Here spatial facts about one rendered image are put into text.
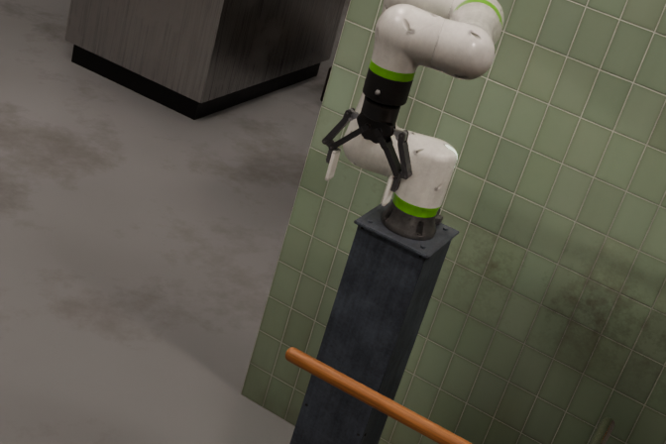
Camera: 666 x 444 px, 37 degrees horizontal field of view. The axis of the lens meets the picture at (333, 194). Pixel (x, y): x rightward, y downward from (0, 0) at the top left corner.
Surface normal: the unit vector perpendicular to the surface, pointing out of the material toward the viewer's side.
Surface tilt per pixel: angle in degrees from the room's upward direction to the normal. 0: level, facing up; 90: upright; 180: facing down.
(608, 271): 90
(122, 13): 90
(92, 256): 0
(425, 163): 89
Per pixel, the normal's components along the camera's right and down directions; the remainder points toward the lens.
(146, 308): 0.25, -0.87
